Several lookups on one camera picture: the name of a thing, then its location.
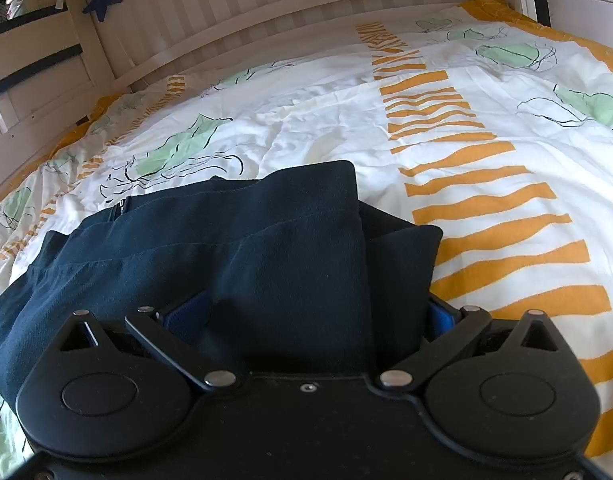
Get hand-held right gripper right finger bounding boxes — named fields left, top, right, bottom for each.
left=379, top=296, right=570, bottom=392

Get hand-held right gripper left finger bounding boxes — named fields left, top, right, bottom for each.
left=59, top=296, right=241, bottom=392

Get dark blue garment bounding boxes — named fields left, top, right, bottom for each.
left=0, top=160, right=444, bottom=413

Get white orange printed blanket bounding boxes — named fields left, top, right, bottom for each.
left=0, top=0, right=613, bottom=480

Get blue star decoration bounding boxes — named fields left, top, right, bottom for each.
left=83, top=0, right=123, bottom=22

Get white slatted bed frame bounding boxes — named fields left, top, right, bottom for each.
left=0, top=0, right=613, bottom=213

